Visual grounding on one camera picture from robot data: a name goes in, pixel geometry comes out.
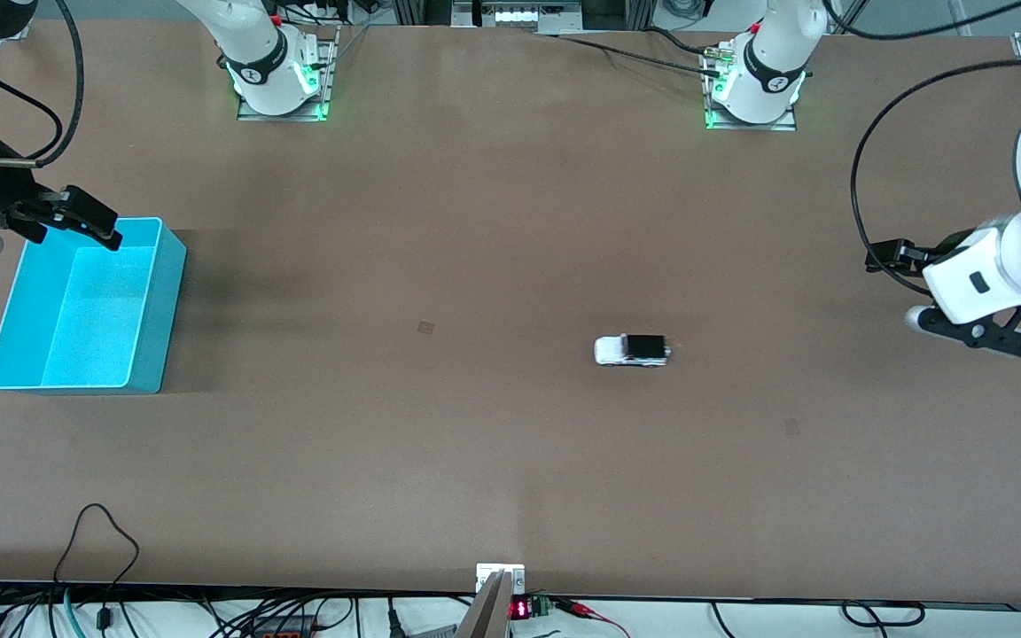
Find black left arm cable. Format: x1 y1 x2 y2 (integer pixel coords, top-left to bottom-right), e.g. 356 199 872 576
821 0 1021 295

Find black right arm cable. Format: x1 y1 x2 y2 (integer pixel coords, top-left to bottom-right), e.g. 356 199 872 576
0 0 88 167

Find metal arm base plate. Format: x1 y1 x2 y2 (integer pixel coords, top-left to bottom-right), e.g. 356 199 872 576
238 25 339 122
703 40 799 132

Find long black table cable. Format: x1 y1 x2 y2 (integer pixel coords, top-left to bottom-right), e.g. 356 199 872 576
555 34 724 81

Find grey aluminium beam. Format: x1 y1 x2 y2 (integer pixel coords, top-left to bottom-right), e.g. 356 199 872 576
456 572 513 638

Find thin black looped cable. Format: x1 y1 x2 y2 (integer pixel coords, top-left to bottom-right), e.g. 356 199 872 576
52 503 141 630

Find black coiled floor cable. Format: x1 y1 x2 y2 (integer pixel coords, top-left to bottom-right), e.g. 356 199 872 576
840 600 926 629

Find cyan plastic bin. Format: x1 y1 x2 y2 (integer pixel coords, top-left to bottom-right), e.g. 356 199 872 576
0 217 188 395

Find white mounting plate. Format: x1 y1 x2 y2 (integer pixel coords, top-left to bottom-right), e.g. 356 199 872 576
476 564 526 594

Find short black table cable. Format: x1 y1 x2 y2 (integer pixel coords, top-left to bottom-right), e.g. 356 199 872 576
643 27 717 58

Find white jeep toy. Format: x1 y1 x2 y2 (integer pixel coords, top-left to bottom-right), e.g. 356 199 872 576
594 333 673 368

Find aluminium frame with lights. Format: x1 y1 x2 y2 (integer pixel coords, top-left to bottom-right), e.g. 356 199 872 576
452 0 584 36

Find red clip wires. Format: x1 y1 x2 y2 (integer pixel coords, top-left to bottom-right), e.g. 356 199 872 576
553 598 632 638

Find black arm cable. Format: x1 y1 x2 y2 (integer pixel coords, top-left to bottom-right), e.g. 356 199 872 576
821 0 1021 295
0 0 88 167

